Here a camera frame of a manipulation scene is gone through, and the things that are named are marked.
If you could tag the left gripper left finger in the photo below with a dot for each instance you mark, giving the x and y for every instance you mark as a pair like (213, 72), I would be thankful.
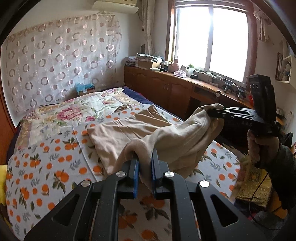
(129, 178)

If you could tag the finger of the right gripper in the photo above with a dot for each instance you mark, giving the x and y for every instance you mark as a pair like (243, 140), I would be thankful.
(216, 113)

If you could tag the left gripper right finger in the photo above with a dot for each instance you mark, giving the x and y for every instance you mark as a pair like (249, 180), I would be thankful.
(158, 168)

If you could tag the beige cloth garment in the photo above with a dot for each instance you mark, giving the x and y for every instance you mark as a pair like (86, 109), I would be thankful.
(180, 145)

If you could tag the right hand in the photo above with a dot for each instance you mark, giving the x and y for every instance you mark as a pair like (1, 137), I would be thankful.
(262, 150)

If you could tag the wooden side cabinet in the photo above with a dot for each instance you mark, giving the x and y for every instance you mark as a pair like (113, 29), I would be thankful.
(179, 96)

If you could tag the pink figurine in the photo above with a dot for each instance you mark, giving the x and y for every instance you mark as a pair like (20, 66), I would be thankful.
(173, 66)

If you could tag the patterned floor rug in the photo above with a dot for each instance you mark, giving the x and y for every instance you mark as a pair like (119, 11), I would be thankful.
(254, 184)

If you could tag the dark blue blanket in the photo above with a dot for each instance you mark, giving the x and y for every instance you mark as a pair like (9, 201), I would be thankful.
(140, 98)

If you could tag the orange print bed sheet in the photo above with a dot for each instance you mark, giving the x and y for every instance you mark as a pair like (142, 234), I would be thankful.
(40, 176)

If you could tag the stack of papers and box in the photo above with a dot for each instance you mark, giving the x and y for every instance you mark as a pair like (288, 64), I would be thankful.
(143, 61)

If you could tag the blue tissue box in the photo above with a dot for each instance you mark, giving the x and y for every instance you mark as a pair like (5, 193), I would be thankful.
(83, 89)

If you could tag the floral quilt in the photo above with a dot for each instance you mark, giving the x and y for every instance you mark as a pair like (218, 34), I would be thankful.
(44, 122)

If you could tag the yellow pillow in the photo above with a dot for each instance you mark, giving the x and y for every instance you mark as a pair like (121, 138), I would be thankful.
(3, 169)

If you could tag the side window curtain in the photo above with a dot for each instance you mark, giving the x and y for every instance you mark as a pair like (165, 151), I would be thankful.
(148, 24)

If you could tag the circle pattern sheer curtain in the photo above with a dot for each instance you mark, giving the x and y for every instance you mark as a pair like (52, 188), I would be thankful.
(41, 64)

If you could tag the white wall shelf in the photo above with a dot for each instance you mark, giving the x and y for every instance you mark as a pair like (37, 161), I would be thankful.
(285, 67)

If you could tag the window with wooden frame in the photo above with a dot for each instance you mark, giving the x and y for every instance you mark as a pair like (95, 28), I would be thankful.
(218, 37)

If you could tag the wall air conditioner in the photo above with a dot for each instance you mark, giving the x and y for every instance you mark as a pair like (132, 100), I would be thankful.
(116, 6)

